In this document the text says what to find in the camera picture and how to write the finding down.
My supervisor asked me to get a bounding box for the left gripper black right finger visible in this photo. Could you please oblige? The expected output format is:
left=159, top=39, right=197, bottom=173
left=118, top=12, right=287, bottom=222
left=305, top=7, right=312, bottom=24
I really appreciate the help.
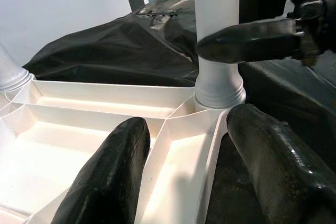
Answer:
left=225, top=103, right=336, bottom=224

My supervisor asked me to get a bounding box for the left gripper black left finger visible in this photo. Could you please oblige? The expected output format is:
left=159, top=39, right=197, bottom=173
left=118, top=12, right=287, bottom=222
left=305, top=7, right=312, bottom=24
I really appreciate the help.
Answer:
left=50, top=117, right=151, bottom=224

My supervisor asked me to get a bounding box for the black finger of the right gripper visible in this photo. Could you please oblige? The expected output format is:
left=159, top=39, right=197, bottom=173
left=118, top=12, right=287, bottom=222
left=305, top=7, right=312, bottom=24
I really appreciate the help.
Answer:
left=238, top=0, right=289, bottom=23
left=196, top=18, right=303, bottom=65

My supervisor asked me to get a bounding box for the white plastic table leg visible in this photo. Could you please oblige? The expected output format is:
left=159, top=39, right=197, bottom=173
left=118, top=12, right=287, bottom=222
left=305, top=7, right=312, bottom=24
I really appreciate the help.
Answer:
left=0, top=41, right=35, bottom=93
left=193, top=0, right=247, bottom=110

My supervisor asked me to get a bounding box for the white plastic table top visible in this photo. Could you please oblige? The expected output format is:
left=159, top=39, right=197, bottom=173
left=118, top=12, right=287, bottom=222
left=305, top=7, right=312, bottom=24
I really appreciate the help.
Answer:
left=0, top=78, right=232, bottom=224

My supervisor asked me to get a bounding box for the black plastic table cover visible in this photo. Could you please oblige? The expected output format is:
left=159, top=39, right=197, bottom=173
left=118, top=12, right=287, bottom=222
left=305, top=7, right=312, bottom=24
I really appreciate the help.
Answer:
left=22, top=0, right=336, bottom=224

